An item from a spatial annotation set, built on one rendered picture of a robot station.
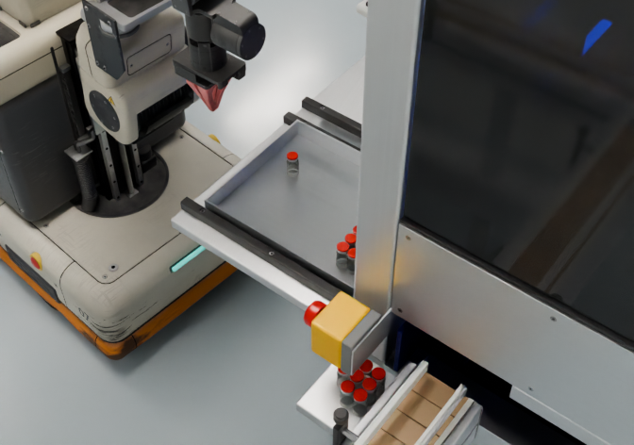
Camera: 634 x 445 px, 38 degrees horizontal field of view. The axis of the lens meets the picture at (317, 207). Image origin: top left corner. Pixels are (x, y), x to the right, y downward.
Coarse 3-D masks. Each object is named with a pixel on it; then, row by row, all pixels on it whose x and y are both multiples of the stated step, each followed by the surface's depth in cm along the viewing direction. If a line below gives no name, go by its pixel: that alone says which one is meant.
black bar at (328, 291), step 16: (192, 208) 159; (208, 224) 158; (224, 224) 156; (240, 240) 155; (256, 240) 154; (272, 256) 151; (288, 272) 151; (304, 272) 149; (320, 288) 147; (336, 288) 147
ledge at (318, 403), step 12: (324, 372) 139; (336, 372) 139; (324, 384) 137; (336, 384) 137; (312, 396) 136; (324, 396) 136; (336, 396) 136; (300, 408) 135; (312, 408) 135; (324, 408) 135; (336, 408) 135; (348, 408) 135; (312, 420) 135; (324, 420) 133; (348, 420) 133
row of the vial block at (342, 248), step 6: (354, 228) 152; (348, 234) 151; (354, 234) 151; (348, 240) 150; (354, 240) 150; (342, 246) 149; (348, 246) 149; (354, 246) 151; (336, 252) 150; (342, 252) 149; (336, 258) 151; (342, 258) 150; (336, 264) 152; (342, 264) 151
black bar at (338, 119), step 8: (304, 104) 178; (312, 104) 177; (320, 104) 177; (312, 112) 178; (320, 112) 177; (328, 112) 176; (336, 112) 176; (328, 120) 176; (336, 120) 175; (344, 120) 174; (352, 120) 174; (344, 128) 175; (352, 128) 173; (360, 128) 172; (360, 136) 173
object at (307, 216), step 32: (288, 128) 170; (256, 160) 166; (320, 160) 169; (352, 160) 169; (224, 192) 162; (256, 192) 164; (288, 192) 164; (320, 192) 164; (352, 192) 164; (256, 224) 159; (288, 224) 159; (320, 224) 159; (352, 224) 159; (288, 256) 152; (320, 256) 154; (352, 288) 145
